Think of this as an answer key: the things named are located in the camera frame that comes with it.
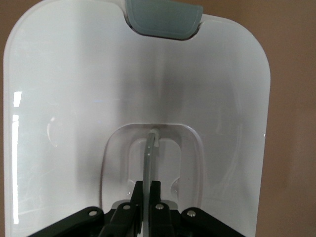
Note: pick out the white box lid grey latches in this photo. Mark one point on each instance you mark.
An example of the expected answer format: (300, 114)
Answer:
(74, 98)

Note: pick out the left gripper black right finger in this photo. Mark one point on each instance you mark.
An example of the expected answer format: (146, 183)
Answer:
(168, 222)

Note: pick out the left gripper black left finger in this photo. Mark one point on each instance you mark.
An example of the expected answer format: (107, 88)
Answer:
(118, 222)

